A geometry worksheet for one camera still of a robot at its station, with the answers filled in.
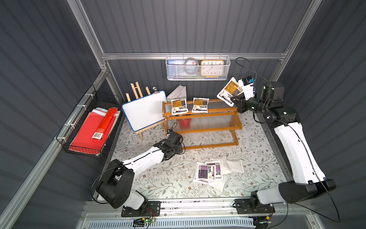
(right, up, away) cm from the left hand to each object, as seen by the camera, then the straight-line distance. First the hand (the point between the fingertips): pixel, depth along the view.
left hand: (180, 147), depth 88 cm
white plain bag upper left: (+28, -12, -1) cm, 31 cm away
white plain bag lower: (+23, -19, -8) cm, 31 cm away
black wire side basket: (-48, +29, -9) cm, 57 cm away
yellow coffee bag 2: (+12, +26, -8) cm, 30 cm away
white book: (0, +36, +8) cm, 37 cm away
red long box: (-38, +15, -16) cm, 44 cm away
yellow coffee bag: (0, +25, -9) cm, 26 cm away
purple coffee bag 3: (+23, -13, -3) cm, 27 cm away
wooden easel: (-28, +37, -1) cm, 46 cm away
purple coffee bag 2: (+19, -13, -3) cm, 23 cm away
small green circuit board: (-19, -35, -16) cm, 43 cm away
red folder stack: (-46, +7, -20) cm, 51 cm away
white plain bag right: (+35, -11, -1) cm, 36 cm away
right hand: (+26, +28, -21) cm, 44 cm away
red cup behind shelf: (+3, +15, +17) cm, 22 cm away
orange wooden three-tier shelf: (+24, +12, +2) cm, 27 cm away
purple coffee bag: (+15, -15, -4) cm, 21 cm away
